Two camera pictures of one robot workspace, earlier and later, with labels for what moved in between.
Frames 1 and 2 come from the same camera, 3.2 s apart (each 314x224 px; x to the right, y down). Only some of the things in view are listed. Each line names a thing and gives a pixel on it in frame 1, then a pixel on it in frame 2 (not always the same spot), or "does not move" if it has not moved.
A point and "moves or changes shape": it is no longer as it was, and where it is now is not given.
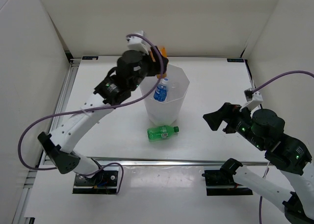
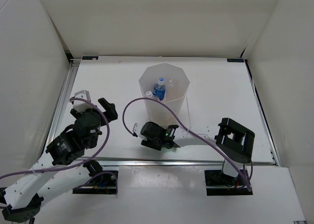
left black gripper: x=155 y=67 -> x=110 y=112
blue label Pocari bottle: x=160 y=93 moves or changes shape
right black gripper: x=228 y=112 -> x=147 y=142
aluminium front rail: x=135 y=161 does not move
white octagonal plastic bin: x=166 y=112 does not move
